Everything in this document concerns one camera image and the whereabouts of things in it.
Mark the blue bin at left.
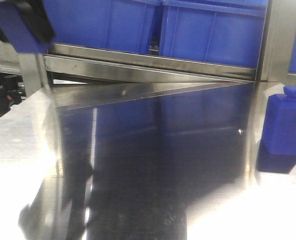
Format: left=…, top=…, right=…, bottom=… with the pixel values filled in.
left=43, top=0, right=161, bottom=54

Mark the blue bin on rack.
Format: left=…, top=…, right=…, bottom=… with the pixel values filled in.
left=159, top=0, right=265, bottom=68

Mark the blue bottle-shaped plastic part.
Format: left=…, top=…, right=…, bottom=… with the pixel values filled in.
left=256, top=85, right=296, bottom=174

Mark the black equipment at left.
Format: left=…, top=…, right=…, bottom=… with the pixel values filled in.
left=0, top=73, right=27, bottom=117

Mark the stainless steel shelf rack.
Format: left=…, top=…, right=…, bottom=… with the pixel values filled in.
left=0, top=0, right=296, bottom=111

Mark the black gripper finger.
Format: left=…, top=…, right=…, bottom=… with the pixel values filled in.
left=11, top=0, right=55, bottom=44

